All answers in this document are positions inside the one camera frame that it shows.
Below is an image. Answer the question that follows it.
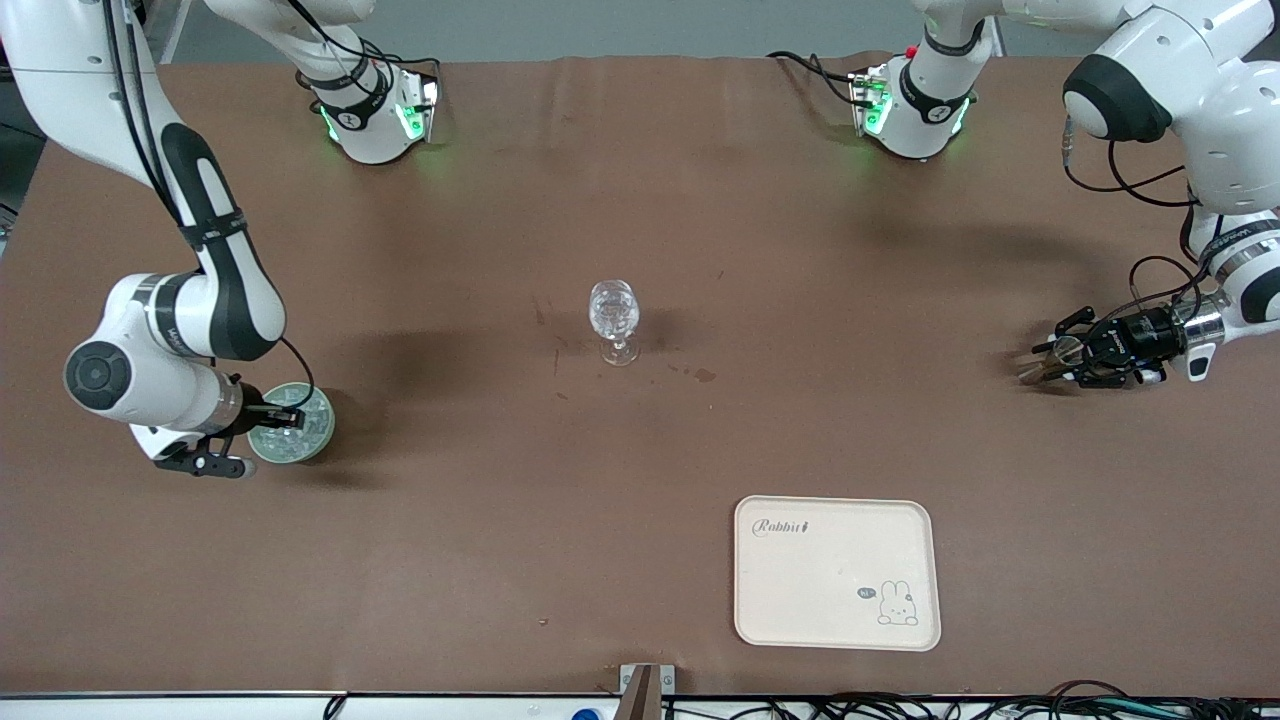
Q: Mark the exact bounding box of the clear stemmed wine glass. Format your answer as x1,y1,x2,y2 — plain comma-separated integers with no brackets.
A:
588,279,642,368

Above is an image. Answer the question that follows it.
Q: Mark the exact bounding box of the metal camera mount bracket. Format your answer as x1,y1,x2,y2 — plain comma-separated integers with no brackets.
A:
619,664,676,720

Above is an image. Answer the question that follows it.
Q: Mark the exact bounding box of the black base cable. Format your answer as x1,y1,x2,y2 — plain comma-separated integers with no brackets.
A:
290,0,443,86
768,50,863,106

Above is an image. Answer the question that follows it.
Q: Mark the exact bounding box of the silver metal jigger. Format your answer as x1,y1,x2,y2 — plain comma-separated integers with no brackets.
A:
1018,338,1086,386

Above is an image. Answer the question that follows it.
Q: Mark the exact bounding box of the green round bowl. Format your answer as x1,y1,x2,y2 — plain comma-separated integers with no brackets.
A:
247,381,337,466

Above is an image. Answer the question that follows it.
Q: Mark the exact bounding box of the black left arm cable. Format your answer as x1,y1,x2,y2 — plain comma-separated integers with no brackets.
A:
1062,115,1231,331

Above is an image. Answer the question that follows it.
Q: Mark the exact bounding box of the brown table mat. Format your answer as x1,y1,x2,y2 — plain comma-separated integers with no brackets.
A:
0,52,1280,698

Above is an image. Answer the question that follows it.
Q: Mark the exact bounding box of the black right base cable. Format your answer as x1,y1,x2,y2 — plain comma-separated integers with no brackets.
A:
290,0,443,86

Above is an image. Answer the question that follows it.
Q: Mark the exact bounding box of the cream rabbit print tray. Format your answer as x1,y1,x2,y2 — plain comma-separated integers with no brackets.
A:
733,495,942,653

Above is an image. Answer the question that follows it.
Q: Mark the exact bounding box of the clear ice cubes heap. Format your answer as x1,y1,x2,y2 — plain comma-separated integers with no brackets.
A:
258,392,331,457

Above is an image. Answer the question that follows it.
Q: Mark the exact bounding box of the black cable tangle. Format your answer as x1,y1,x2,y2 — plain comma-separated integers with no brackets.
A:
660,680,1280,720

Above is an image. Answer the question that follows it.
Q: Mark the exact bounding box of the black left base cable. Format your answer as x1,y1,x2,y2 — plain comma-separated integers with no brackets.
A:
768,50,863,106

